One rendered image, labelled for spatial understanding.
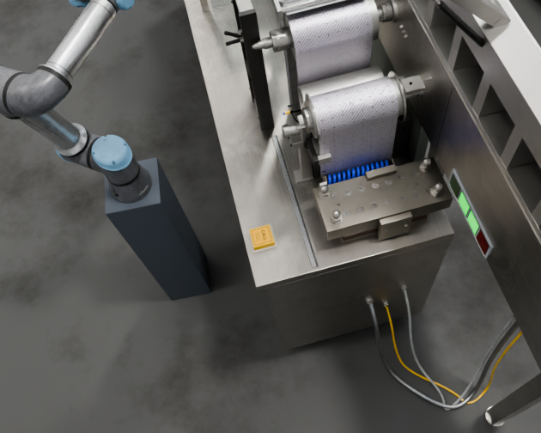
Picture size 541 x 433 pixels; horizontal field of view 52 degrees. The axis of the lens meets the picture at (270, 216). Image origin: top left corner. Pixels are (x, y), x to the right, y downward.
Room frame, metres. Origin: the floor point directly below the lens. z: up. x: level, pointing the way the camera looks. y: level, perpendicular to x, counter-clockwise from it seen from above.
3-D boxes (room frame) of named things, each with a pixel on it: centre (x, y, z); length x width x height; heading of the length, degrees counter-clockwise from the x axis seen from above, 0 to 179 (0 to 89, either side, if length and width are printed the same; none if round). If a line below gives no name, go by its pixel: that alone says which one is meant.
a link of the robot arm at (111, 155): (1.16, 0.47, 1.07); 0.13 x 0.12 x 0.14; 55
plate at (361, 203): (0.83, -0.35, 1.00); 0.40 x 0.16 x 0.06; 93
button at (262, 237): (0.83, 0.04, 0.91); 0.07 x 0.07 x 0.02; 3
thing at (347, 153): (0.95, -0.30, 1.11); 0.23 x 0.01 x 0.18; 93
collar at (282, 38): (1.25, -0.15, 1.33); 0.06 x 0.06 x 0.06; 3
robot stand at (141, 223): (1.16, 0.46, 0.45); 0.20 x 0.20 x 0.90; 89
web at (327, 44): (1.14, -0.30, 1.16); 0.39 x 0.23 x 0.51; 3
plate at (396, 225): (0.74, -0.37, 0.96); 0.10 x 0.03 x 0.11; 93
